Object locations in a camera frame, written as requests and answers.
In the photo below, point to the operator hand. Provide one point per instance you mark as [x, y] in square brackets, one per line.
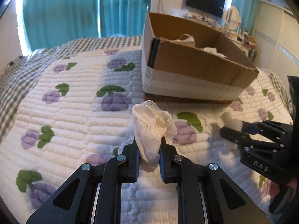
[275, 188]

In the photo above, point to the white oval vanity mirror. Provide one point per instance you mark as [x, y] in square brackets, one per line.
[231, 18]

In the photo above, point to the brown cardboard box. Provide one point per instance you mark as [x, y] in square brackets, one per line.
[177, 73]

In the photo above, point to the white wardrobe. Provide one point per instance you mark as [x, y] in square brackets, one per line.
[276, 34]

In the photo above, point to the white dressing table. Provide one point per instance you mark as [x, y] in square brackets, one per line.
[246, 45]

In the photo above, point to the grey white soft cloth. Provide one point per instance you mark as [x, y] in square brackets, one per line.
[234, 124]

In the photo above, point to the white lace fabric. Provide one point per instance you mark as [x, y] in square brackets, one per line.
[148, 125]

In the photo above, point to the grey checked bedsheet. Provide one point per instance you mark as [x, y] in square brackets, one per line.
[35, 60]

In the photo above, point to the black wall television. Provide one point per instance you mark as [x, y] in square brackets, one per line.
[213, 7]

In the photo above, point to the teal curtain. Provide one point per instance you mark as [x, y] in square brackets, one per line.
[50, 23]
[248, 11]

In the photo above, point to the teal curtain right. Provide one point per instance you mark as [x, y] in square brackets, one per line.
[248, 11]

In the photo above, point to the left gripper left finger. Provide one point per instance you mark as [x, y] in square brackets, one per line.
[92, 194]

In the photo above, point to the teal curtain left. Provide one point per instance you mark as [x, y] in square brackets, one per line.
[50, 23]

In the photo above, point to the white floral quilt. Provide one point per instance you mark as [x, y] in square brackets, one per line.
[80, 112]

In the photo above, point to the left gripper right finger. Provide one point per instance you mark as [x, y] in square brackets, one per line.
[206, 194]

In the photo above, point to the clear plastic bag pile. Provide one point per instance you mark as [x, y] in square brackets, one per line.
[181, 13]

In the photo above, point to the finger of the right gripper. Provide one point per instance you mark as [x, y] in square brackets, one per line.
[250, 128]
[268, 150]

